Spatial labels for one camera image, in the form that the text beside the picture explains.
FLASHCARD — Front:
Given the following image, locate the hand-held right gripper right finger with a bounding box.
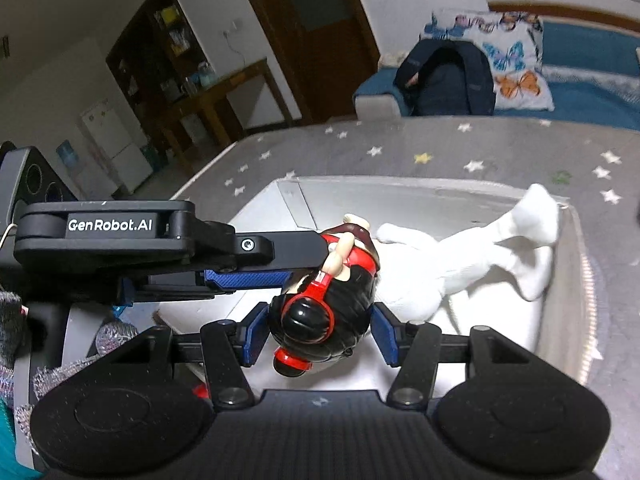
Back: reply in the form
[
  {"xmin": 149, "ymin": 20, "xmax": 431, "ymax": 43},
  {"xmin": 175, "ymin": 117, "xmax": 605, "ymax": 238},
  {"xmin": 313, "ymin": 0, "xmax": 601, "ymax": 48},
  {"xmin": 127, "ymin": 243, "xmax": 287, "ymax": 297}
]
[{"xmin": 372, "ymin": 302, "xmax": 531, "ymax": 409}]

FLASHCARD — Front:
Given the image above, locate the white plush toy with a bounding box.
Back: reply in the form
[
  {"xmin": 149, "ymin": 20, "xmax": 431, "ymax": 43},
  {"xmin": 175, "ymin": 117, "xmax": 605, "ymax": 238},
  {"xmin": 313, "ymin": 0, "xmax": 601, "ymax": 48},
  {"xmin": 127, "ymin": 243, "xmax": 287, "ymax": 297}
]
[{"xmin": 375, "ymin": 183, "xmax": 562, "ymax": 333}]

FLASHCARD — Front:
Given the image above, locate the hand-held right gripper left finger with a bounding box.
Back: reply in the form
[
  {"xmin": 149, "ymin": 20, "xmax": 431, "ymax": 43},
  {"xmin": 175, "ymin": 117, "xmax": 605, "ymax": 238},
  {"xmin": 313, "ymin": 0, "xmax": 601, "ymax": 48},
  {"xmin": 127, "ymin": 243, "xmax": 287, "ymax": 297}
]
[{"xmin": 125, "ymin": 302, "xmax": 273, "ymax": 409}]

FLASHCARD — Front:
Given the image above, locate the brown wooden door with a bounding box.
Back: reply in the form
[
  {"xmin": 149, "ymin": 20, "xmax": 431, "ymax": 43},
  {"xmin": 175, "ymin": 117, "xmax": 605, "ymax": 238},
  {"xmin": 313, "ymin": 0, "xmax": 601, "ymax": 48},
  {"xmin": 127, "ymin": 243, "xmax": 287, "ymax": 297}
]
[{"xmin": 229, "ymin": 0, "xmax": 382, "ymax": 127}]

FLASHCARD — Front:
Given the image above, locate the red and black doll figure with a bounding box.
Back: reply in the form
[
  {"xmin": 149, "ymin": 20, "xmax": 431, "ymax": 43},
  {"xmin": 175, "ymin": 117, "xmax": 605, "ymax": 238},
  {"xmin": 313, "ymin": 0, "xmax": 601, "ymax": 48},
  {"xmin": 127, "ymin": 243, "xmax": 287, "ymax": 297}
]
[{"xmin": 269, "ymin": 213, "xmax": 382, "ymax": 377}]

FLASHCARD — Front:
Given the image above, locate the blue water bottle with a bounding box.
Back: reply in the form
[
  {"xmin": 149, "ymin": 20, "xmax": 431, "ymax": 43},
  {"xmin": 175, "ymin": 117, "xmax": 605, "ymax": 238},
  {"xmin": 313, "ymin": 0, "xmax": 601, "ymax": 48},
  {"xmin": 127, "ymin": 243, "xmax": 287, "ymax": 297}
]
[{"xmin": 56, "ymin": 140, "xmax": 87, "ymax": 198}]

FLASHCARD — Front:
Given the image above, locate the brown wooden desk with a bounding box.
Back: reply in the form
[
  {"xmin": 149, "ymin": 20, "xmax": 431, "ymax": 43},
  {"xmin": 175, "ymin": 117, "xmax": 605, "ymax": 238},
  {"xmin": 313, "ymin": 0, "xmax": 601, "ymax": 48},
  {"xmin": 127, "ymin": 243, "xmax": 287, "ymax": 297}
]
[{"xmin": 159, "ymin": 58, "xmax": 294, "ymax": 173}]

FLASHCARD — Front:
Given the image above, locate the blue sofa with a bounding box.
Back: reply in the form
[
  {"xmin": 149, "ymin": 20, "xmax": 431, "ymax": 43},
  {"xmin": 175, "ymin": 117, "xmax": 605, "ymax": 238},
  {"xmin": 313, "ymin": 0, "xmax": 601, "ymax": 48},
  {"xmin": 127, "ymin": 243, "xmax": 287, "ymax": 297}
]
[{"xmin": 353, "ymin": 7, "xmax": 640, "ymax": 133}]

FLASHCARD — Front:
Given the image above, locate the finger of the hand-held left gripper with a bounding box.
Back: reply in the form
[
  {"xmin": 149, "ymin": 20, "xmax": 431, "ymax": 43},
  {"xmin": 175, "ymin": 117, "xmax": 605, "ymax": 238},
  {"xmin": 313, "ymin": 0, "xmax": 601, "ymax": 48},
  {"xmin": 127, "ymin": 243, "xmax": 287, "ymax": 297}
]
[{"xmin": 202, "ymin": 230, "xmax": 333, "ymax": 302}]

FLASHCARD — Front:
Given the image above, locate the butterfly print pillow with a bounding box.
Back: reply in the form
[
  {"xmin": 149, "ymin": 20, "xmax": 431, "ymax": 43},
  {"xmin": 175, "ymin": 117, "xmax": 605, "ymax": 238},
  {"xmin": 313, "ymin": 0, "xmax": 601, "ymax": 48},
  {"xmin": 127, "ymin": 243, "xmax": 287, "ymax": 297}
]
[{"xmin": 419, "ymin": 8, "xmax": 557, "ymax": 112}]

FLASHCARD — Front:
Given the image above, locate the dark blue backpack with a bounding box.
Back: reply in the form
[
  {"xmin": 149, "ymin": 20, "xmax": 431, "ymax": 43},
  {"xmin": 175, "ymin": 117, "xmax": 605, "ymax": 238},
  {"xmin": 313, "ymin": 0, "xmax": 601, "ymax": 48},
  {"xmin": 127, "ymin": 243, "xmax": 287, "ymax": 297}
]
[{"xmin": 393, "ymin": 39, "xmax": 497, "ymax": 117}]

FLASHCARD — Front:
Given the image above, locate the grey star tablecloth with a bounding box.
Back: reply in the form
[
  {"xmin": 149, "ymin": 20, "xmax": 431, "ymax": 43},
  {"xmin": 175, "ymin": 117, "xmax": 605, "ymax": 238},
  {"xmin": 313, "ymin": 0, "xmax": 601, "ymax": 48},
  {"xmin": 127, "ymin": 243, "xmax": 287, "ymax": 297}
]
[{"xmin": 169, "ymin": 115, "xmax": 640, "ymax": 480}]

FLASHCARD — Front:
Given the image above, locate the white refrigerator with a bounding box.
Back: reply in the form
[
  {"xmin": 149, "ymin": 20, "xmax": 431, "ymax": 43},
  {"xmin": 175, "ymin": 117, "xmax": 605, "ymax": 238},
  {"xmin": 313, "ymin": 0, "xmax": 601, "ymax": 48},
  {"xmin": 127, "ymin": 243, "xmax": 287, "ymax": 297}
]
[{"xmin": 77, "ymin": 97, "xmax": 154, "ymax": 197}]

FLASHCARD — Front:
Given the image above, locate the grey cardboard box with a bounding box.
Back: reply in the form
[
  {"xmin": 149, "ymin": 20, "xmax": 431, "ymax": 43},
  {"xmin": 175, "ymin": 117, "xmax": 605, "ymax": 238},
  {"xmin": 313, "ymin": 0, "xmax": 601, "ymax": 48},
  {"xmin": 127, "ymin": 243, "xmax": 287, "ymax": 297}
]
[{"xmin": 152, "ymin": 175, "xmax": 603, "ymax": 397}]

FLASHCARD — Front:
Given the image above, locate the dark wooden bookshelf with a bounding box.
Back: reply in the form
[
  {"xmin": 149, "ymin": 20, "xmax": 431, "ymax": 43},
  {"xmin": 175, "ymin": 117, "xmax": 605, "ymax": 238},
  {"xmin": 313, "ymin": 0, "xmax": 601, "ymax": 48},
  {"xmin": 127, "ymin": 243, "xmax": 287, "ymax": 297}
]
[{"xmin": 105, "ymin": 0, "xmax": 222, "ymax": 113}]

